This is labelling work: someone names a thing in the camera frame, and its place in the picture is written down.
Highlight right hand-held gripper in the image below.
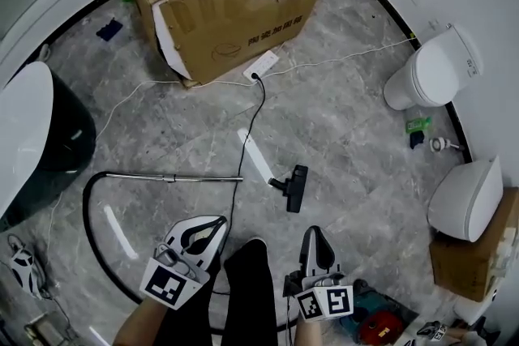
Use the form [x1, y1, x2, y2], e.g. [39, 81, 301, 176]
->
[283, 225, 354, 324]

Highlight black vacuum hose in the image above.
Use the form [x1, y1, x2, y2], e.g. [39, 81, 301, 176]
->
[82, 170, 148, 304]

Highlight person's right leg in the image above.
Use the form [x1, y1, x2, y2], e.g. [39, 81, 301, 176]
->
[221, 237, 285, 346]

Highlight idle grey gripper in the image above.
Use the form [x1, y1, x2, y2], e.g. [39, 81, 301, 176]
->
[416, 319, 449, 342]

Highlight white wall-hung toilet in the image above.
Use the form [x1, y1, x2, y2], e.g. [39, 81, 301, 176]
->
[427, 155, 504, 244]

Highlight silver vacuum cleaner wand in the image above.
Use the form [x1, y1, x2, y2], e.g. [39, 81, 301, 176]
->
[105, 171, 245, 184]

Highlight white round drain fitting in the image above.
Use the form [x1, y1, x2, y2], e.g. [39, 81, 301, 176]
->
[429, 136, 465, 155]

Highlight black power cable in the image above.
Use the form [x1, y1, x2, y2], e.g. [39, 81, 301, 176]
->
[209, 70, 268, 296]

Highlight white power strip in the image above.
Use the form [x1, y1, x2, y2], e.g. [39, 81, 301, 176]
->
[242, 49, 281, 83]

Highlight black floor nozzle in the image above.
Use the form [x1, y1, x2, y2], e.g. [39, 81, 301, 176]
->
[267, 164, 310, 215]

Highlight small cardboard box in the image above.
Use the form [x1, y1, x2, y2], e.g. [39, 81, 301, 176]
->
[429, 186, 519, 303]

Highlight person's left forearm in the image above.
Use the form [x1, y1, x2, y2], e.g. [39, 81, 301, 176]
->
[116, 297, 174, 346]

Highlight large torn cardboard box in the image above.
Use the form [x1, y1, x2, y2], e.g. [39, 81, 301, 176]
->
[128, 0, 324, 89]

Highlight grey metal box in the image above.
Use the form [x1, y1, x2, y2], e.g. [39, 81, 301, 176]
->
[23, 310, 79, 346]

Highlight white ceramic piece in box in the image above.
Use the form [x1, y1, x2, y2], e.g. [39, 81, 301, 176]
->
[151, 2, 194, 83]

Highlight red teal vacuum cleaner body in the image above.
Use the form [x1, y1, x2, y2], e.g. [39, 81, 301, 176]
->
[339, 278, 419, 346]

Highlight thin white cable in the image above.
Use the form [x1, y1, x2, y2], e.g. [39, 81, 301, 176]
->
[259, 36, 418, 81]
[45, 78, 251, 258]

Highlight white toilet with labelled lid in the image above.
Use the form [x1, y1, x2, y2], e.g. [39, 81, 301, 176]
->
[382, 23, 484, 112]

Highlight person's right forearm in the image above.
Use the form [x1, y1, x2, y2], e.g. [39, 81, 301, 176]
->
[292, 318, 326, 346]

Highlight idle white black gripper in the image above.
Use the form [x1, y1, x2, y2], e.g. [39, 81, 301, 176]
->
[6, 246, 46, 300]

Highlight green packet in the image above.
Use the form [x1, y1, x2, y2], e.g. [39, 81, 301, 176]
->
[405, 116, 433, 134]

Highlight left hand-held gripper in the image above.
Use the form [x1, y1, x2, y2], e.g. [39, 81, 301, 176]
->
[139, 215, 229, 311]

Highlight dark blue plastic piece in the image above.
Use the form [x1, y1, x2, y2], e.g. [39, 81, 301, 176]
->
[95, 17, 124, 43]

